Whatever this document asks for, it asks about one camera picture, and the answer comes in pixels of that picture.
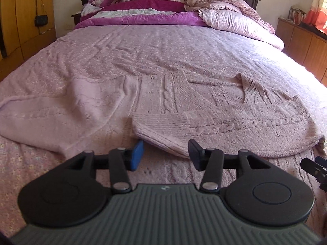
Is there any pink knitted sweater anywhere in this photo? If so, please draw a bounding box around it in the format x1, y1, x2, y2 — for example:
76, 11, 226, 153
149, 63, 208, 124
0, 70, 325, 160

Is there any wooden wardrobe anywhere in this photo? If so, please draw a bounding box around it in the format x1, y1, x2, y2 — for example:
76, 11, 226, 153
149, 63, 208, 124
0, 0, 58, 82

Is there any small black hanging bag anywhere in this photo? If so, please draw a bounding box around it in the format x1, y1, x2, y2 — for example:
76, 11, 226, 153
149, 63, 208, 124
34, 0, 49, 27

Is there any row of books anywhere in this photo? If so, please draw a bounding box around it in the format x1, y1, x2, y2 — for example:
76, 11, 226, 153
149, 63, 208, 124
288, 4, 307, 23

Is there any orange curtain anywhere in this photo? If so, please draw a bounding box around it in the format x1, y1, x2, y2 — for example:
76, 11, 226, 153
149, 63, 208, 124
303, 0, 327, 34

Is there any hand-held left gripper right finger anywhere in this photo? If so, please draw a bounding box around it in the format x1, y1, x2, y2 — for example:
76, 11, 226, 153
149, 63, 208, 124
188, 139, 272, 192

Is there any magenta white striped blanket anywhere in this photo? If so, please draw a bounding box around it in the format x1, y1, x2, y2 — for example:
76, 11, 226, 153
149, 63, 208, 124
74, 0, 208, 30

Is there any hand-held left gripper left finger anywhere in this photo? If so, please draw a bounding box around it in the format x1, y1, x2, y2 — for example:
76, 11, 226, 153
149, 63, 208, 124
63, 140, 145, 194

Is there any pink checked ruffled quilt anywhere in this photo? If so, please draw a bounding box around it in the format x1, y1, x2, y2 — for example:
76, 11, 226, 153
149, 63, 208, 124
179, 0, 286, 52

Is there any wooden side cabinet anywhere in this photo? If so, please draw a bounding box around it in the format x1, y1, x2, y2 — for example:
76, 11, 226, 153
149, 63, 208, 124
277, 17, 327, 88

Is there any dark wooden nightstand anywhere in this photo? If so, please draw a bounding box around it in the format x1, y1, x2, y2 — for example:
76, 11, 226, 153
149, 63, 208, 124
71, 11, 84, 26

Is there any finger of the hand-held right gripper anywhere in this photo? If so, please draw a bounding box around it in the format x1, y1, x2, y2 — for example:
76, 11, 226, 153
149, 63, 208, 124
300, 155, 327, 184

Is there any pink floral bed sheet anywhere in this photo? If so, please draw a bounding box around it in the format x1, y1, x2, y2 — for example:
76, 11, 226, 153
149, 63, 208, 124
0, 24, 327, 238

